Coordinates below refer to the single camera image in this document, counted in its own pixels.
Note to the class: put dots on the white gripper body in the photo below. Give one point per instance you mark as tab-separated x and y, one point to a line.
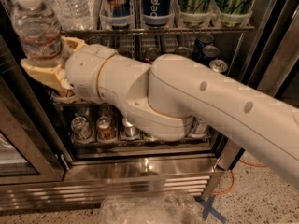
82	69

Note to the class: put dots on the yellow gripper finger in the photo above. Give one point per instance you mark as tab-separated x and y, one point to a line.
71	45
50	73

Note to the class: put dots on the clear water bottle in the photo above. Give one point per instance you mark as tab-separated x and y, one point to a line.
38	30
75	15

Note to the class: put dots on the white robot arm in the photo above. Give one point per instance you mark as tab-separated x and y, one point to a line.
162	99

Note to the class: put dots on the glass fridge door left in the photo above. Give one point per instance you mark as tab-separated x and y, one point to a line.
18	128

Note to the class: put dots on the tea bottle right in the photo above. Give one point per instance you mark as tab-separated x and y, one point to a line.
198	127

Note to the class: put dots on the fridge door right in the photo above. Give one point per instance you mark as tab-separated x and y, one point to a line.
266	65

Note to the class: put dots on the red bull can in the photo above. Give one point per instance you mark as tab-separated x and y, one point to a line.
118	12

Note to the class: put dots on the silver can bottom left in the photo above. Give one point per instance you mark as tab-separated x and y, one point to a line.
81	128

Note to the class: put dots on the silver can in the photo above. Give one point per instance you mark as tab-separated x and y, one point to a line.
81	128
128	128

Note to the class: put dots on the red can middle left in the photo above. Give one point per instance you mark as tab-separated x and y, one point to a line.
151	54

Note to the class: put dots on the orange can bottom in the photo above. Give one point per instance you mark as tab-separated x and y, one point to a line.
106	131

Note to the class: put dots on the steel refrigerator body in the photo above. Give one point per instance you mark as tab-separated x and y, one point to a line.
96	171

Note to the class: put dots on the silver can bottom middle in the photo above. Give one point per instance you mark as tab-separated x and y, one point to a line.
128	128

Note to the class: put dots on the red can middle right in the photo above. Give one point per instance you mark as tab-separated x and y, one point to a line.
183	51

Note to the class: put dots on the blue can back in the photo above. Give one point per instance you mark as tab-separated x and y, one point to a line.
201	41

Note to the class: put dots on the blue can middle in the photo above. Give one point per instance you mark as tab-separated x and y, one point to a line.
208	53

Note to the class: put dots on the green drink can left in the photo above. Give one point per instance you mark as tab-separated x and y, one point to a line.
194	12

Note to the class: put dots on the blue can front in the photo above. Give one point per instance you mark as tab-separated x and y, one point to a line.
219	66

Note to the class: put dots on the clear plastic bag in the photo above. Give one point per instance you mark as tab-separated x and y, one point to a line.
164	208

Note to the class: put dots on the blue tape cross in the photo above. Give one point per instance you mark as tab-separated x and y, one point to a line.
208	209

